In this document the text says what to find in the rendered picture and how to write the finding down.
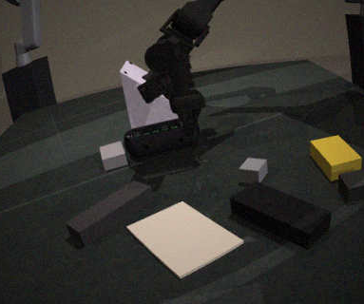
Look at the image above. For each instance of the yellow rectangular block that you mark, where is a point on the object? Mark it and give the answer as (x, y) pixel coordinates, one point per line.
(334, 156)

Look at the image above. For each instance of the cream flat sheet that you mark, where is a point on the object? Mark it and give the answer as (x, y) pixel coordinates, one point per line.
(183, 239)

